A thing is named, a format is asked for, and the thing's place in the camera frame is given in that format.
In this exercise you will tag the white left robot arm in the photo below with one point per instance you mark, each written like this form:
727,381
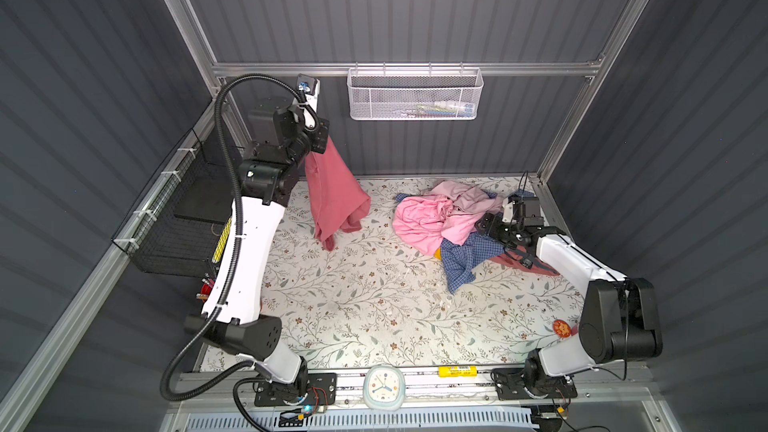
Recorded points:
261,186

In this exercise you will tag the pale pink ribbed garment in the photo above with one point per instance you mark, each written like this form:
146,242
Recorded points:
469,204

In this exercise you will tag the pink tape roll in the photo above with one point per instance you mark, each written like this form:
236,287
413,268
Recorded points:
564,330

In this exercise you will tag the rose red cloth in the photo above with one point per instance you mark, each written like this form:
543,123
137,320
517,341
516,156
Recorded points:
337,201

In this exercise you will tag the red garment with grey trim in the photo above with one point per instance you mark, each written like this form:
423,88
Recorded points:
523,261

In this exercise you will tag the bright pink cloth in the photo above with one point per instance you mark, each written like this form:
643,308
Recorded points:
419,222

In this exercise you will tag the white wire mesh basket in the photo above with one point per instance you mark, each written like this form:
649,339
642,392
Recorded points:
376,93

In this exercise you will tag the markers in white basket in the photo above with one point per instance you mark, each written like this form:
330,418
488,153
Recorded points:
441,110

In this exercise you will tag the yellow label tag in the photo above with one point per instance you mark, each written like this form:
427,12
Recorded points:
457,371

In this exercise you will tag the floral table mat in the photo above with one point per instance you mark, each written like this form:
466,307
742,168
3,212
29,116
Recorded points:
374,299

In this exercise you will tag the small white clock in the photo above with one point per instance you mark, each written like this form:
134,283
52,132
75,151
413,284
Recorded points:
384,388

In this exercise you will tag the red pencil cup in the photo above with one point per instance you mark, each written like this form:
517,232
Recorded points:
205,290

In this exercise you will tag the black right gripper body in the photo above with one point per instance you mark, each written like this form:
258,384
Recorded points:
498,228

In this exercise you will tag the blue plaid shirt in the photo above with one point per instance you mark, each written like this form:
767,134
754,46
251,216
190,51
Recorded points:
459,260

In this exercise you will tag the yellow ruler in basket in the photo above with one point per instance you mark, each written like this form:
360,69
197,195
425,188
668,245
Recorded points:
222,242

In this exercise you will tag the black wire mesh basket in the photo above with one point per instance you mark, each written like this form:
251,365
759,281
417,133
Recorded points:
175,228

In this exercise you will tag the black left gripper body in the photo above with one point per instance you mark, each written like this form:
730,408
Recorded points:
315,137

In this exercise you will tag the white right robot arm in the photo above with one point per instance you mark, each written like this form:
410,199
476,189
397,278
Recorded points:
619,320

